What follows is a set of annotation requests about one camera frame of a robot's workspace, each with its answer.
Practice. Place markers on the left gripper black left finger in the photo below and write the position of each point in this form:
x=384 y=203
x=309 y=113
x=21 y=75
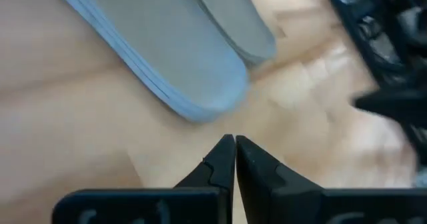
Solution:
x=200 y=204

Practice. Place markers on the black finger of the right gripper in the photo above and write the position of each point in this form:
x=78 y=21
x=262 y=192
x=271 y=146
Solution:
x=393 y=107

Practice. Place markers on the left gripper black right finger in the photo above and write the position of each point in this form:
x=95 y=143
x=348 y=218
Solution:
x=300 y=205

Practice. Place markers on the white foam slide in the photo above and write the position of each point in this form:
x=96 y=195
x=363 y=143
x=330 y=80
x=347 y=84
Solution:
x=240 y=20
x=173 y=50

